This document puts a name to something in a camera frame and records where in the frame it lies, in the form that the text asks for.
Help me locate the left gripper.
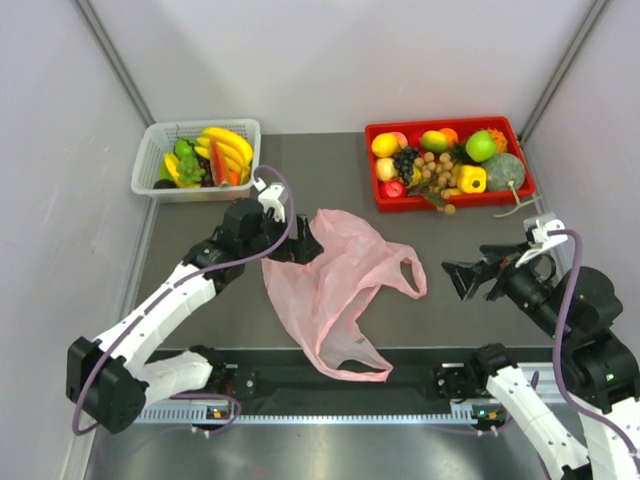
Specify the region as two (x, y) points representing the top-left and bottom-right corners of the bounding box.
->
(242, 209), (322, 265)

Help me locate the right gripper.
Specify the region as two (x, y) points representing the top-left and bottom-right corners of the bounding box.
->
(441, 236), (571, 340)

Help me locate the pink plastic bag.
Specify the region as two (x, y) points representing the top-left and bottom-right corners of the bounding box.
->
(262, 209), (427, 383)

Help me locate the longan bunch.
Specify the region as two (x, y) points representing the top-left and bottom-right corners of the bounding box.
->
(408, 152), (456, 215)

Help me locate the large green apple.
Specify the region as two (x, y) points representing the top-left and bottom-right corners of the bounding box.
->
(465, 130), (498, 163)

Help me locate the dark purple grape bunch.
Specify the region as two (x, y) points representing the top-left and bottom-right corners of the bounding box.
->
(393, 146), (422, 189)

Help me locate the yellow lemon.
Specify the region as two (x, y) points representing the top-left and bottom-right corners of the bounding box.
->
(371, 132), (400, 158)

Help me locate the green yellow mango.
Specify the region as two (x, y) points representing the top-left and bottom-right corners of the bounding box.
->
(420, 130), (449, 154)

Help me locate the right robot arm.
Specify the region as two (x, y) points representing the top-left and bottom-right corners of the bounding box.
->
(441, 229), (639, 479)

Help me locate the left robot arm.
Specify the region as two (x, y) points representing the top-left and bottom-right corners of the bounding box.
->
(65, 198), (324, 435)

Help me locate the orange fruit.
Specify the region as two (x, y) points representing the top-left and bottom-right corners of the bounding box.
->
(439, 127), (459, 148)

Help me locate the yellow bell pepper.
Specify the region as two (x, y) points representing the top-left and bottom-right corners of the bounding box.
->
(456, 165), (487, 194)

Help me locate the green netted melon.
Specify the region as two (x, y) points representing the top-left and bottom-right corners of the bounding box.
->
(481, 153), (526, 192)

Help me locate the red apple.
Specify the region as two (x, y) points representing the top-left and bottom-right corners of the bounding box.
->
(380, 180), (407, 200)

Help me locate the pale yellow apple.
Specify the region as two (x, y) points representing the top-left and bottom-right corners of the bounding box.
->
(375, 157), (397, 182)

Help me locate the watermelon slice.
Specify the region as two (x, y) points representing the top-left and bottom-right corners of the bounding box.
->
(210, 140), (231, 187)

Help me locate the banana bunch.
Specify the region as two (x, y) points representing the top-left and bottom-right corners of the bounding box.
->
(194, 127), (254, 186)

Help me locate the green grape bunch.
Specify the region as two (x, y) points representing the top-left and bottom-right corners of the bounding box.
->
(177, 156), (206, 186)

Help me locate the red plastic bin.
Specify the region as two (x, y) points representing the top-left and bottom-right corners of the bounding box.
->
(364, 115), (537, 214)

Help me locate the pink peach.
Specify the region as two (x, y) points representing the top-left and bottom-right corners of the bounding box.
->
(393, 132), (408, 149)

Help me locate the white plastic basket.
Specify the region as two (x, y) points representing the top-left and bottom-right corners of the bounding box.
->
(131, 118), (261, 203)

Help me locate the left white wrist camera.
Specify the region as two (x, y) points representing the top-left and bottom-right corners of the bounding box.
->
(254, 178), (289, 223)

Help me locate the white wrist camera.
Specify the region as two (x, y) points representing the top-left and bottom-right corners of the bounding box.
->
(515, 212), (568, 268)
(254, 178), (289, 223)

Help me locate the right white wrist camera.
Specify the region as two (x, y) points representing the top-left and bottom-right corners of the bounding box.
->
(515, 212), (568, 268)

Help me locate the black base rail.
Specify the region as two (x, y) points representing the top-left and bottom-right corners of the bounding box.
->
(139, 344), (551, 416)

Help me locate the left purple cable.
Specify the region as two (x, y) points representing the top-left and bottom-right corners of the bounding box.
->
(72, 164), (296, 436)

